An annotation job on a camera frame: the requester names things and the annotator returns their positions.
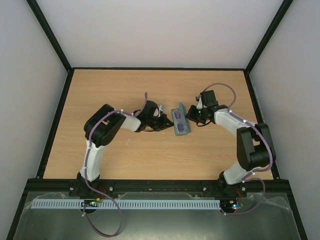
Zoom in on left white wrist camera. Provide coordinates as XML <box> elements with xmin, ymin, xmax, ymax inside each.
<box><xmin>153</xmin><ymin>105</ymin><xmax>165</xmax><ymax>118</ymax></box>

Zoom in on black aluminium frame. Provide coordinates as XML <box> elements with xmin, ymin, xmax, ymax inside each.
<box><xmin>4</xmin><ymin>0</ymin><xmax>310</xmax><ymax>240</ymax></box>

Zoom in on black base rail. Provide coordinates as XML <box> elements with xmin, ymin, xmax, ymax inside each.
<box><xmin>24</xmin><ymin>177</ymin><xmax>291</xmax><ymax>198</ymax></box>

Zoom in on light blue slotted cable duct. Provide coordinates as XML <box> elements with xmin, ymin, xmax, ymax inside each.
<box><xmin>30</xmin><ymin>199</ymin><xmax>221</xmax><ymax>210</ymax></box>

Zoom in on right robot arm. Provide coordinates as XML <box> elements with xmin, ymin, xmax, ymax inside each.
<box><xmin>186</xmin><ymin>90</ymin><xmax>275</xmax><ymax>196</ymax></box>

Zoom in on grey glasses case green lining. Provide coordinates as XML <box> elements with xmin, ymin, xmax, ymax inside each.
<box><xmin>171</xmin><ymin>102</ymin><xmax>191</xmax><ymax>136</ymax></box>

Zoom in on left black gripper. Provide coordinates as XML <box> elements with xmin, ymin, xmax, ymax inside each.
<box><xmin>147</xmin><ymin>113</ymin><xmax>175</xmax><ymax>132</ymax></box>

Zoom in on pink sunglasses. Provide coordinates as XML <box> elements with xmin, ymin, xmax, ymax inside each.
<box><xmin>174</xmin><ymin>111</ymin><xmax>185</xmax><ymax>133</ymax></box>

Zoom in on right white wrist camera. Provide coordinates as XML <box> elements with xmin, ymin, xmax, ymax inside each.
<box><xmin>195</xmin><ymin>95</ymin><xmax>203</xmax><ymax>110</ymax></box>

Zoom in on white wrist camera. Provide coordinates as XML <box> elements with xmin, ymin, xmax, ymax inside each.
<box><xmin>153</xmin><ymin>105</ymin><xmax>165</xmax><ymax>118</ymax></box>
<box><xmin>195</xmin><ymin>95</ymin><xmax>203</xmax><ymax>110</ymax></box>

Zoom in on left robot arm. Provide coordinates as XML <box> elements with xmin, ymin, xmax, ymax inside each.
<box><xmin>71</xmin><ymin>100</ymin><xmax>174</xmax><ymax>197</ymax></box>

